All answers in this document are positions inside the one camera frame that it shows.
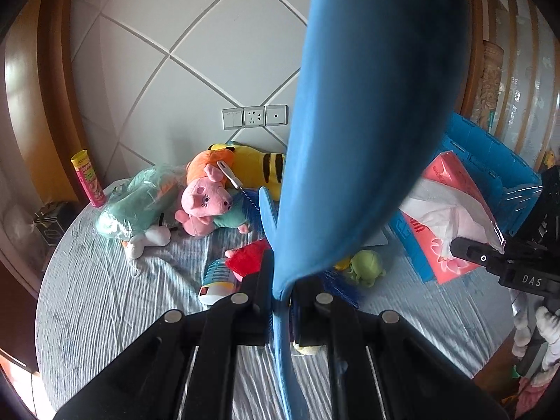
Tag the pink patterned garment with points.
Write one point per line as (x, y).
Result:
(531, 398)

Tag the small green plush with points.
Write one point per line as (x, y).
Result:
(366, 266)

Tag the large pink pig plush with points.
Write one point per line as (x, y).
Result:
(203, 201)

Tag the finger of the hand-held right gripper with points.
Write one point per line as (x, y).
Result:
(472, 251)

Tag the person's right hand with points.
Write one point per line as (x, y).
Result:
(547, 328)

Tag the pink tissue pack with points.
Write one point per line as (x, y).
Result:
(442, 170)

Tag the white plush toy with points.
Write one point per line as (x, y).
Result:
(148, 238)

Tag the blue bottle brush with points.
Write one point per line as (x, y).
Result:
(251, 205)

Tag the black box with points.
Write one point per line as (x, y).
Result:
(50, 225)

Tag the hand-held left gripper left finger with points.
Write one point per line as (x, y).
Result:
(258, 297)

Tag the white wall switch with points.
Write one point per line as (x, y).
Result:
(232, 118)

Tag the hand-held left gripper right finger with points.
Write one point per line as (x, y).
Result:
(306, 315)

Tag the blue three-wing boomerang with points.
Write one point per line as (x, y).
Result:
(372, 118)

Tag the pink and yellow snack can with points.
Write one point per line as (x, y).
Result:
(89, 179)

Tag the teal plush in plastic bag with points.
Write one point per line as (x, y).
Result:
(135, 201)

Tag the green fuzzy garment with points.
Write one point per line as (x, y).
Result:
(517, 372)

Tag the yellow striped plush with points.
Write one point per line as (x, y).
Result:
(258, 164)

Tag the white wall socket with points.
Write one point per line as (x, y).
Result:
(255, 117)

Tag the blue plastic storage crate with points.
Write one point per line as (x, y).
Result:
(490, 157)

